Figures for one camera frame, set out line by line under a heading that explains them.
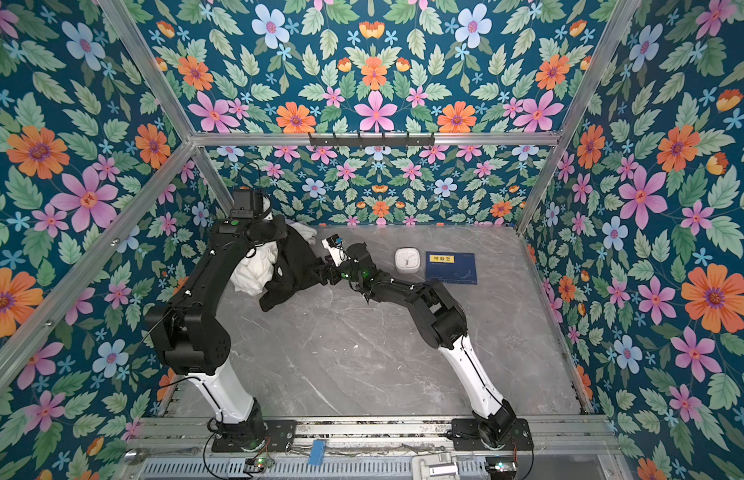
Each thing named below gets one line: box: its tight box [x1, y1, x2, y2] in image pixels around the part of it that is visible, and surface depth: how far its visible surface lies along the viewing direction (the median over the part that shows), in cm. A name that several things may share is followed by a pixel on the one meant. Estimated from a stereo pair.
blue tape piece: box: [308, 439, 326, 466], surface depth 73 cm
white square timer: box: [394, 247, 421, 274], surface depth 107 cm
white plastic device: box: [411, 452, 461, 480], surface depth 69 cm
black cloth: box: [259, 224, 325, 312], surface depth 95 cm
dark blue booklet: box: [425, 251, 477, 285], surface depth 110 cm
